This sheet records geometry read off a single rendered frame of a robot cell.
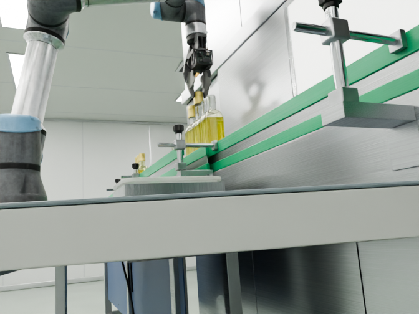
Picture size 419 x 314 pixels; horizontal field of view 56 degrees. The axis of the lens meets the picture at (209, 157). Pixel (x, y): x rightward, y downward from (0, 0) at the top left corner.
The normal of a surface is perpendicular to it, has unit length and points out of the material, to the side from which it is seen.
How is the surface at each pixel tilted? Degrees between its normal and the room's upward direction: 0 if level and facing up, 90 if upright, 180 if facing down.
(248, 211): 90
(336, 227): 90
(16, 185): 72
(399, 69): 90
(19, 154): 90
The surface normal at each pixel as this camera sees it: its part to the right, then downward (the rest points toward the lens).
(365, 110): 0.36, -0.19
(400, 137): -0.93, 0.00
